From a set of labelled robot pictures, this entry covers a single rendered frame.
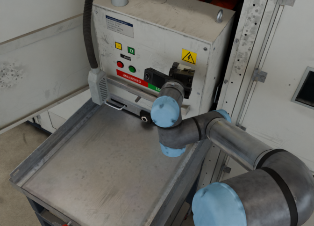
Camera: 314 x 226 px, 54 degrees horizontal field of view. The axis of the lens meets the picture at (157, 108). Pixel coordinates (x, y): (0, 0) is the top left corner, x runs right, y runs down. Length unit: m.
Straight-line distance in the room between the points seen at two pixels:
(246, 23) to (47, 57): 0.83
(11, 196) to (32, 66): 1.15
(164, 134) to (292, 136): 0.62
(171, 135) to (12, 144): 1.88
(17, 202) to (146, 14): 1.60
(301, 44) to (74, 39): 0.93
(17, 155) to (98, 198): 1.37
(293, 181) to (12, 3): 1.07
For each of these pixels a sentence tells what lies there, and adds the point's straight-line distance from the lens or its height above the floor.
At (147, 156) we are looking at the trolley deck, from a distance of 1.34.
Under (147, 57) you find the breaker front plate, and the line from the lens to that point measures 1.20.
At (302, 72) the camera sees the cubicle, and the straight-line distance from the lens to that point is 1.15.
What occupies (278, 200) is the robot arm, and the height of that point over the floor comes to 1.46.
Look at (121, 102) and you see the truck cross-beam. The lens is 1.48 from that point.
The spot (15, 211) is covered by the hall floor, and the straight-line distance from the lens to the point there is 2.27.
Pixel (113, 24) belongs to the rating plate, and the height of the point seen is 1.30.
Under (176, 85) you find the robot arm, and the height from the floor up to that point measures 1.31.
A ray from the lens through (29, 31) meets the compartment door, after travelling 1.34.
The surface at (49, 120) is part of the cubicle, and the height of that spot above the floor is 0.22.
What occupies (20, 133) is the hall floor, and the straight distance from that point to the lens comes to 2.66.
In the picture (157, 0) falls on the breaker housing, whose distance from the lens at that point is 1.23.
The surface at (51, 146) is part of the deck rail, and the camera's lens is 1.41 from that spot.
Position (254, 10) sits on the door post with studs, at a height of 1.43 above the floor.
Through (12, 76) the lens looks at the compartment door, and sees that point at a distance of 1.41.
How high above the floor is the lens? 1.91
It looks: 46 degrees down
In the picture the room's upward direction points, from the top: 3 degrees clockwise
